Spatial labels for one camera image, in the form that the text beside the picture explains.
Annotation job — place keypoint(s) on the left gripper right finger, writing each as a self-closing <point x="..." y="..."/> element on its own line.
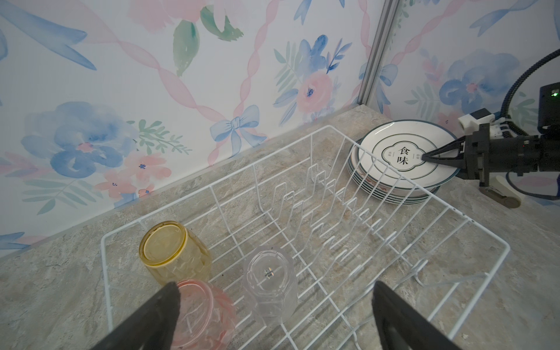
<point x="400" y="326"/>

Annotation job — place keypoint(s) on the white plate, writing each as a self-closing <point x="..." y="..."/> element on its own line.
<point x="392" y="154"/>

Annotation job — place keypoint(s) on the pink plastic cup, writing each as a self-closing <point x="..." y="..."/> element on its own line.
<point x="207" y="317"/>

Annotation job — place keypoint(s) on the white wire dish rack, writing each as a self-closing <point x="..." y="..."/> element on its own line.
<point x="343" y="240"/>

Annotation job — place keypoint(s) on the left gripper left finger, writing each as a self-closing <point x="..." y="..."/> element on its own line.
<point x="151" y="326"/>

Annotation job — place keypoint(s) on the right corner aluminium post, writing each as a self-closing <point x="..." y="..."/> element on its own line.
<point x="381" y="38"/>

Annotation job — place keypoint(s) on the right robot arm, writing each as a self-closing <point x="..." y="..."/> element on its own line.
<point x="548" y="128"/>

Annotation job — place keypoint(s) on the clear glass cup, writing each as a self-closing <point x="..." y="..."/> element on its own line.
<point x="270" y="285"/>

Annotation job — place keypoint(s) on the yellow plastic cup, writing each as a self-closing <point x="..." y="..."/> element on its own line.
<point x="171" y="253"/>

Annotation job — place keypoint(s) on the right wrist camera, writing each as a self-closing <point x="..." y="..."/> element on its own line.
<point x="472" y="122"/>

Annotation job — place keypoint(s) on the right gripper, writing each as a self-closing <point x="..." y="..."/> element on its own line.
<point x="484" y="156"/>

